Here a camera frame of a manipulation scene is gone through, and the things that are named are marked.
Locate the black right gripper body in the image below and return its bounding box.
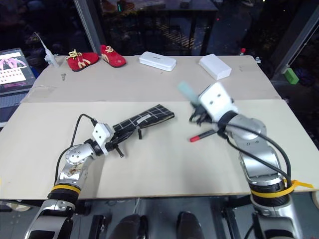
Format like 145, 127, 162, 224
198, 105, 215, 124

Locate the red shoe with yellow laces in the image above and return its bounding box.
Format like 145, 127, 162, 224
100, 44, 127, 69
65, 49, 100, 72

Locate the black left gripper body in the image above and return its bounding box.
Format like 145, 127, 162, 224
106, 134, 120, 152

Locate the aluminium frame bar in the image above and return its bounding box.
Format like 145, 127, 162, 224
270, 4, 319, 81

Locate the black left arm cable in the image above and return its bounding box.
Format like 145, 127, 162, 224
54, 114, 98, 186

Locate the grey metal pole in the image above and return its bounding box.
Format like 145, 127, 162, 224
73, 0, 106, 54

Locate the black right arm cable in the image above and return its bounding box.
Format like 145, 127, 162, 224
216, 121, 293, 188

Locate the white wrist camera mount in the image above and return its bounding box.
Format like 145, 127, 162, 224
198, 82, 239, 122
91, 122, 115, 157

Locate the white plastic nozzle tool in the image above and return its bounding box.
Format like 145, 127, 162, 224
34, 31, 61, 67

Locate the black grid pouch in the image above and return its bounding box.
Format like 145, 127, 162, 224
112, 104, 175, 140

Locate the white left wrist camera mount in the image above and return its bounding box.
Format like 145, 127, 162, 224
91, 122, 115, 157

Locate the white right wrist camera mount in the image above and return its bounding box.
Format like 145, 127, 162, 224
198, 82, 239, 122

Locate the yellow zip tie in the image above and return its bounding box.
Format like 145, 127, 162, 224
283, 179, 315, 194

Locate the green box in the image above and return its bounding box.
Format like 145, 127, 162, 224
283, 67, 300, 84

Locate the laptop with lit screen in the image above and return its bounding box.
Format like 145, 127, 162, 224
0, 47, 37, 125

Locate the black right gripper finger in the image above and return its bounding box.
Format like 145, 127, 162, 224
188, 112, 203, 127
190, 100, 203, 115

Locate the white oblong case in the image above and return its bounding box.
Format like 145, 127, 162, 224
138, 51, 177, 73

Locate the white rectangular box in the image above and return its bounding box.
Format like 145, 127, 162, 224
198, 53, 233, 81

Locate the red marker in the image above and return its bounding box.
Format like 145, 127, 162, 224
189, 129, 214, 143

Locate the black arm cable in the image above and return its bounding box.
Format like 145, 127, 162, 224
216, 121, 293, 188
54, 114, 98, 186

